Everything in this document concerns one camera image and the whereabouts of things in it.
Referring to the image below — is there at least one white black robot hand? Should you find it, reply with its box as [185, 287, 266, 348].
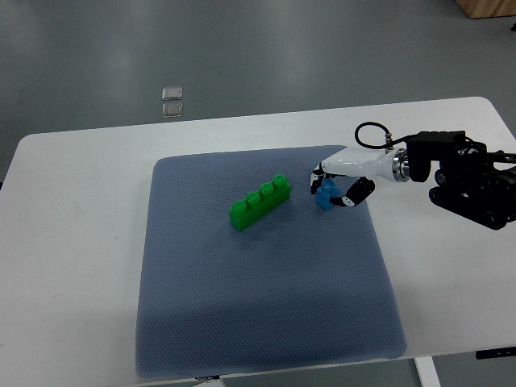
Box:
[310, 148, 410, 207]

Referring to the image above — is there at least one blue toy block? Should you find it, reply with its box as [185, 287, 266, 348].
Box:
[315, 178, 340, 210]

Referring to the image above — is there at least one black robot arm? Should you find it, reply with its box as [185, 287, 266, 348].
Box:
[405, 131, 515, 230]

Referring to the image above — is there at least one green four-stud toy block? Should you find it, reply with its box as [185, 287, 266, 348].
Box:
[228, 174, 291, 231]

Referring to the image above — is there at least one blue-grey textured mat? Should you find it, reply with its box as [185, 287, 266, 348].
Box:
[135, 145, 406, 378]

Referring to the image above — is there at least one wooden box corner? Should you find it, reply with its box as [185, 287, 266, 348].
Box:
[456, 0, 515, 19]

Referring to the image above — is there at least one upper metal floor plate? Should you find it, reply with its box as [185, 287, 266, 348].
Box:
[161, 85, 183, 101]

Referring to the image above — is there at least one white table leg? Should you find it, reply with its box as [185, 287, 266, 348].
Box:
[414, 356, 441, 387]

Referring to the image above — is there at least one black table control panel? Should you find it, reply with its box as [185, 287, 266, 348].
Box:
[476, 347, 516, 360]

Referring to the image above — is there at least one black cable loop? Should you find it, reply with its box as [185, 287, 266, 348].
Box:
[354, 122, 412, 153]

